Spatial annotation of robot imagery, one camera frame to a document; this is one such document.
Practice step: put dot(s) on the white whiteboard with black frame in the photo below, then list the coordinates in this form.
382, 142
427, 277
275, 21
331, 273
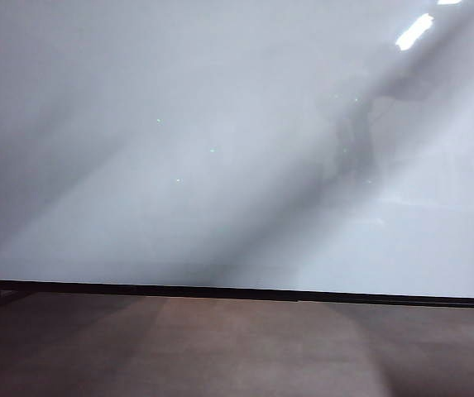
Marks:
220, 144

